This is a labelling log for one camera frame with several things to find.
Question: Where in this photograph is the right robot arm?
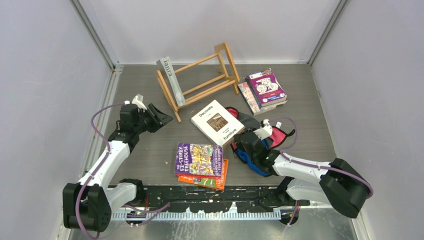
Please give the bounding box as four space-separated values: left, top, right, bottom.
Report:
234 131 374 219

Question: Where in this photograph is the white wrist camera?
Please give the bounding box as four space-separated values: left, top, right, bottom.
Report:
253 119 273 140
131 94 147 111

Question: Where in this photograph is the red grey cloth bib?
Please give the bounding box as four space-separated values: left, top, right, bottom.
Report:
225 106 296 149

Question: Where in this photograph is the slotted cable duct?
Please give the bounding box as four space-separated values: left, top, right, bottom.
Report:
109 209 282 222

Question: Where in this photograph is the wooden book rack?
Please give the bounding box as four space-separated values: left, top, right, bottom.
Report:
156 42 241 124

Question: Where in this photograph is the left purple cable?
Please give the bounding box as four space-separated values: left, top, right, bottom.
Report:
74 102 171 240

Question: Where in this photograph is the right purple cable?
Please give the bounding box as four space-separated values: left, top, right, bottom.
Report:
267 116 375 227

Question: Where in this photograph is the purple 52-Storey Treehouse book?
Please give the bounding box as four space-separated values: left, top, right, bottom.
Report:
174 142 224 178

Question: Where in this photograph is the white Decorate Furniture book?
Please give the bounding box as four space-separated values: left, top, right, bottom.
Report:
191 100 245 147

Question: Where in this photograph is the grey Iantra book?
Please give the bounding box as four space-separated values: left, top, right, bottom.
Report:
156 56 186 107

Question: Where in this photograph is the purple illustrated book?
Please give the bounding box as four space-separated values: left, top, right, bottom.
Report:
244 68 287 107

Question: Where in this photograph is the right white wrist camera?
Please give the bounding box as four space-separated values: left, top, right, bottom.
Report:
253 119 273 140

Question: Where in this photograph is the purple cable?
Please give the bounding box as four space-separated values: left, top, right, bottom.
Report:
267 116 375 227
74 102 171 240

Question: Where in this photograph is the orange 78-Storey Treehouse book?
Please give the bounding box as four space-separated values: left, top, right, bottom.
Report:
178 159 229 191

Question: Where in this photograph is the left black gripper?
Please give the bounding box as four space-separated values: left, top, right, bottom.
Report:
134 104 173 135

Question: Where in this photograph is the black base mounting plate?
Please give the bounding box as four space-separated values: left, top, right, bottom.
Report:
128 185 295 214

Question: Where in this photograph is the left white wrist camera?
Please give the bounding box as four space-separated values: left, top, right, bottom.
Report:
131 94 147 111

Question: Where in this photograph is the blue oven mitt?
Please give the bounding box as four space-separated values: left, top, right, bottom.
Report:
231 139 272 177

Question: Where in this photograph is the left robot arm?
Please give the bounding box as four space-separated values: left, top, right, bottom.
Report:
62 102 173 234

